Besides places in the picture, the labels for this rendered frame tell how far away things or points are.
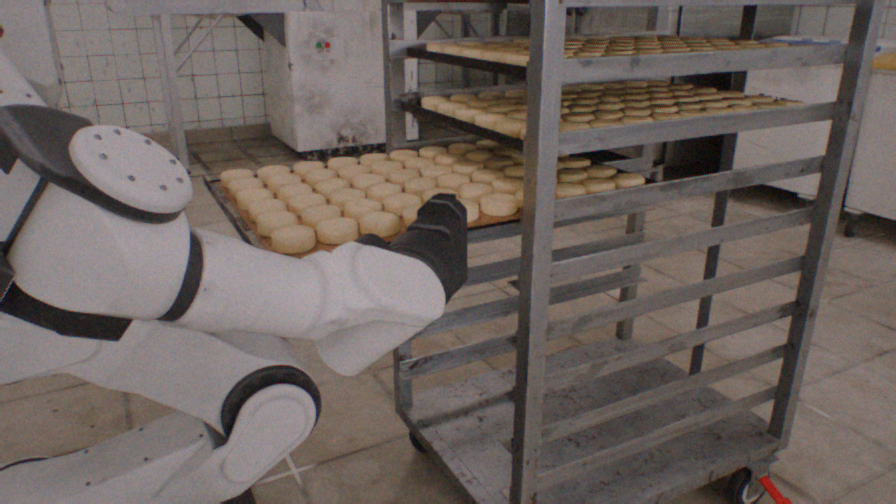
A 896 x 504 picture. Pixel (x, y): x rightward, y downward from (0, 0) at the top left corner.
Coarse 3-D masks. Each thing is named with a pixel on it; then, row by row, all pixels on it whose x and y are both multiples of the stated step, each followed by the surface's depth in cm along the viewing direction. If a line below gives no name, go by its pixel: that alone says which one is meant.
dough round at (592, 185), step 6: (582, 180) 99; (588, 180) 99; (594, 180) 99; (600, 180) 99; (606, 180) 99; (588, 186) 96; (594, 186) 96; (600, 186) 96; (606, 186) 96; (612, 186) 97; (588, 192) 97; (594, 192) 96
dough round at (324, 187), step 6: (324, 180) 100; (330, 180) 100; (336, 180) 100; (342, 180) 100; (318, 186) 97; (324, 186) 97; (330, 186) 97; (336, 186) 97; (342, 186) 97; (348, 186) 98; (318, 192) 98; (324, 192) 97; (330, 192) 97
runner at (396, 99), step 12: (564, 84) 134; (576, 84) 135; (588, 84) 137; (600, 84) 138; (396, 96) 118; (408, 96) 119; (420, 96) 120; (432, 96) 121; (444, 96) 122; (396, 108) 119
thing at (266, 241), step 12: (228, 192) 101; (312, 192) 101; (480, 216) 90; (492, 216) 90; (504, 216) 89; (516, 216) 89; (252, 228) 86; (264, 240) 81; (384, 240) 81; (276, 252) 78; (312, 252) 78
